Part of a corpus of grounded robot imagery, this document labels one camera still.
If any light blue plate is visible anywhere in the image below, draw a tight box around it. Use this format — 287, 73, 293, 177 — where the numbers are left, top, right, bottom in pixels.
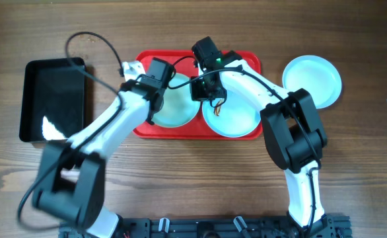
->
282, 55, 342, 109
202, 91, 261, 138
152, 85, 201, 128

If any light blue plate back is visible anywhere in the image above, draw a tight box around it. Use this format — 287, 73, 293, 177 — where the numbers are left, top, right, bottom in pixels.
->
282, 55, 342, 109

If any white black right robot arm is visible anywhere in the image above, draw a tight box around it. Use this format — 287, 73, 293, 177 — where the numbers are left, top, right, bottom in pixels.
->
191, 36, 327, 231

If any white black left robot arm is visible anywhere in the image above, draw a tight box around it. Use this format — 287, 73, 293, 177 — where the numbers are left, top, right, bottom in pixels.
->
25, 58, 174, 237

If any red serving tray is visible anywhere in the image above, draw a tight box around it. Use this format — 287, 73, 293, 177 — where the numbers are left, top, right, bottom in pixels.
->
132, 49, 264, 141

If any black plastic tray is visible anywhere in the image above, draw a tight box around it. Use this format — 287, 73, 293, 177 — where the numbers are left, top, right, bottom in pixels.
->
19, 58, 86, 143

